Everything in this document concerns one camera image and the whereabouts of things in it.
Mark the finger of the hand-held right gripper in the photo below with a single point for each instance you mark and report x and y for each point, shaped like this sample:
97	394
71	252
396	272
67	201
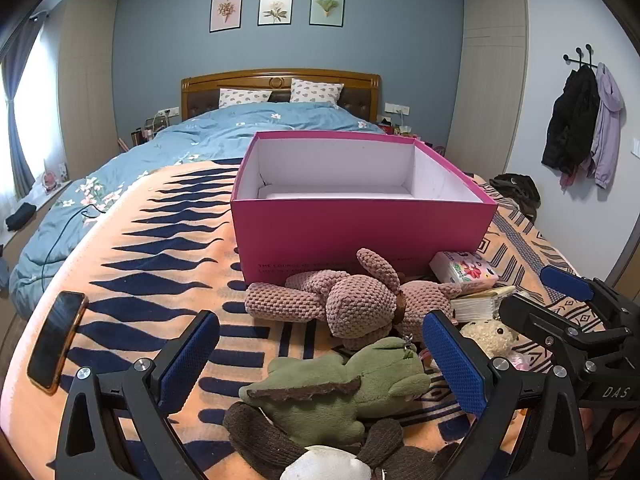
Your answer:
535	320
565	282

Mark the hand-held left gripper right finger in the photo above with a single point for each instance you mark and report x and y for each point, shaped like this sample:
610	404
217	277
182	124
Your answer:
455	365

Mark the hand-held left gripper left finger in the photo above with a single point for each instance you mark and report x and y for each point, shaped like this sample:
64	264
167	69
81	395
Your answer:
187	365

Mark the cream plush bear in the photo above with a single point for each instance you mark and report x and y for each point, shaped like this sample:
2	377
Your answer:
487	335

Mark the floral tissue pack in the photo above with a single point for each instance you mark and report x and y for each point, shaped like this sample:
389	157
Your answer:
465	272

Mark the dark brown bear plush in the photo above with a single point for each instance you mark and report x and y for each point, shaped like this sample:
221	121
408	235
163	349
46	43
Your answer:
245	430

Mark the pink-brown crochet bunny plush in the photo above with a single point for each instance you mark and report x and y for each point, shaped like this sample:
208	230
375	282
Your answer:
350	305

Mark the green dinosaur plush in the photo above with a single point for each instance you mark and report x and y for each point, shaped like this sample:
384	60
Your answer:
325	400

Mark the pink cardboard box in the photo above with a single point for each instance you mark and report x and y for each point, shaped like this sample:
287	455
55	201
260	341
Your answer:
350	240

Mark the orange patterned blanket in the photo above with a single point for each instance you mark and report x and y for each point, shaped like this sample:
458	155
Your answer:
150	280

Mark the pile of dark clothes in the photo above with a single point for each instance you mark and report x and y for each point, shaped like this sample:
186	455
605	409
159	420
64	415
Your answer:
517	192

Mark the pink garment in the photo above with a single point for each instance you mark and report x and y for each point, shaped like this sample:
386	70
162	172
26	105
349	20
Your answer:
575	176

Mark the smartphone with orange case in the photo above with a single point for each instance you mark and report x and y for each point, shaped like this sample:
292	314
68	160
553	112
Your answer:
55	340

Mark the black jacket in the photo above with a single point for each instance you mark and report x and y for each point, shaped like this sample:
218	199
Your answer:
570	120

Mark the lilac jacket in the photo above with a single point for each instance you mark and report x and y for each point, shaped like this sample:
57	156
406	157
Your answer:
607	120

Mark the pink round object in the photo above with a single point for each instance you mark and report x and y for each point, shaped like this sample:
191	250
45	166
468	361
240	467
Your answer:
439	149

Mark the beige wardrobe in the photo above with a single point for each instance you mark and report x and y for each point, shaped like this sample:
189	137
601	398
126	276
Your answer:
87	90
487	85

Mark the black coat hook rack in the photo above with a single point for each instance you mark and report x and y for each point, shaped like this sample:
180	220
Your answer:
580	62

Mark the black folded cloth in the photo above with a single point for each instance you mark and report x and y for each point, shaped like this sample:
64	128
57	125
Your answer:
21	217

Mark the pink figurine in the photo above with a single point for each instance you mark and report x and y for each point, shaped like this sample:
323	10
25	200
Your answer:
52	179

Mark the blue floral duvet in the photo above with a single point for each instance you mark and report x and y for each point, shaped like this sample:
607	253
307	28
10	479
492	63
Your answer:
200	135

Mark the white patterned pillow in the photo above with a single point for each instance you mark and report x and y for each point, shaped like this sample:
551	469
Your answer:
245	97
316	92

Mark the wooden headboard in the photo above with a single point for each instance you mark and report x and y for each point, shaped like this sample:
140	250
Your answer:
280	80

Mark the grey-blue curtain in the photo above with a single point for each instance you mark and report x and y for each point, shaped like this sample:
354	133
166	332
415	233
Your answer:
17	110

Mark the framed green leaf picture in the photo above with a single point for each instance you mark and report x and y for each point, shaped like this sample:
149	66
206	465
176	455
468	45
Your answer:
327	7

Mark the framed white flower picture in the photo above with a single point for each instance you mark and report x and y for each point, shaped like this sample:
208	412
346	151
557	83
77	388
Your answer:
275	7

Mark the white wall socket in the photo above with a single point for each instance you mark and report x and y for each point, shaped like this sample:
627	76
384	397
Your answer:
168	112
396	108

